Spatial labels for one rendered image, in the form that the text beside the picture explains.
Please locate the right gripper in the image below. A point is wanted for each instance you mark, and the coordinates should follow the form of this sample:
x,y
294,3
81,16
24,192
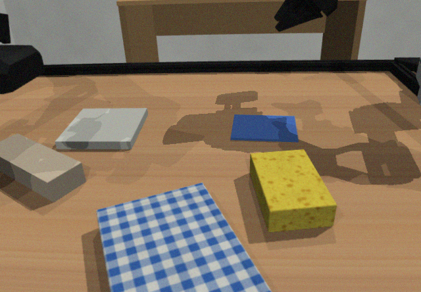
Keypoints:
x,y
291,14

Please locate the blue and white checkered towel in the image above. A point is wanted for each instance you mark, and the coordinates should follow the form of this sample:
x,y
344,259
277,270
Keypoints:
x,y
176,241

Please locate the beige rectangular block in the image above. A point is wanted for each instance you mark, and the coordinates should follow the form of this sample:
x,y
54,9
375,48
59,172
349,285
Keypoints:
x,y
45,171

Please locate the blue flat rectangular pad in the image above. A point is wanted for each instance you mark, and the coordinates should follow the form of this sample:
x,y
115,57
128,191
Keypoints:
x,y
264,128

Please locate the white flat square pad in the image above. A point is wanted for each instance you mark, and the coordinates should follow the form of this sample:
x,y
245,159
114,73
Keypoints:
x,y
103,129

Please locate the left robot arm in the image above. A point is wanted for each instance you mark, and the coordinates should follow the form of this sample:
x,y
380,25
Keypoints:
x,y
4,29

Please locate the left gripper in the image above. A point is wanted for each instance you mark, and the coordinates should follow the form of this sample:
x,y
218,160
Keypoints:
x,y
19,64

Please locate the yellow sponge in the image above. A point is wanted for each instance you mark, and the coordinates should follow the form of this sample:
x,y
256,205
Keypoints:
x,y
291,193

